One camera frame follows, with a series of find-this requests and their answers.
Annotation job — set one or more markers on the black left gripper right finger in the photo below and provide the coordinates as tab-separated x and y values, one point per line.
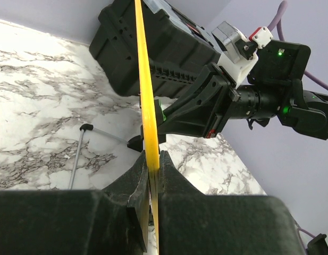
191	222

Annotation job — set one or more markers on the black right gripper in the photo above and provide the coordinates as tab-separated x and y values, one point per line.
204	109

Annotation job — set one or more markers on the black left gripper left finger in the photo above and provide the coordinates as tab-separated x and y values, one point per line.
113	220

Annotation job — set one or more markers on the green whiteboard eraser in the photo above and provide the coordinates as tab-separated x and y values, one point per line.
159	114

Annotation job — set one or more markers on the yellow framed whiteboard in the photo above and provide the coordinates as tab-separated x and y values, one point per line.
148	113

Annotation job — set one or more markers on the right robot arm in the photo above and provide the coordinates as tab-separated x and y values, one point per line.
274	89

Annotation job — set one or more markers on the black plastic toolbox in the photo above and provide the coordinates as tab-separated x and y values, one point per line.
177	48

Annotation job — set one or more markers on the grey wire whiteboard stand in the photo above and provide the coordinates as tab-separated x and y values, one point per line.
100	158

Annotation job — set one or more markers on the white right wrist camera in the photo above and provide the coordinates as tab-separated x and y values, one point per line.
239	53

